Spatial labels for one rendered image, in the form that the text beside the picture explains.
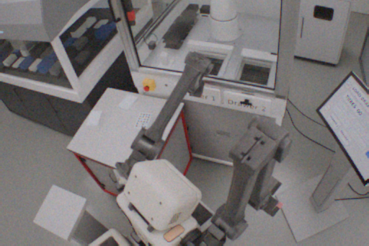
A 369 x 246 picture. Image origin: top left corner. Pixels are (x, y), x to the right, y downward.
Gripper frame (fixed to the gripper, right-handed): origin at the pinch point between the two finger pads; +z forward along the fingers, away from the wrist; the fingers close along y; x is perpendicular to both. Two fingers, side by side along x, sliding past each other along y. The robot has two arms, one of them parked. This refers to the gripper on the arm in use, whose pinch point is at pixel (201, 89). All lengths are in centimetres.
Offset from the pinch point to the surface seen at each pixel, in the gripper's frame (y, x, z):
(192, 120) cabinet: -23.0, 11.6, 30.4
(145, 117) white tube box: -24.4, 30.1, -3.8
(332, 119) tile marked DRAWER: 1, -79, -11
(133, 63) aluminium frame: 7.2, 45.6, -7.1
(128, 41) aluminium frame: 19, 45, -19
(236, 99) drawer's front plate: -1.1, -21.2, 3.1
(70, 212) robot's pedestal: -83, 42, -53
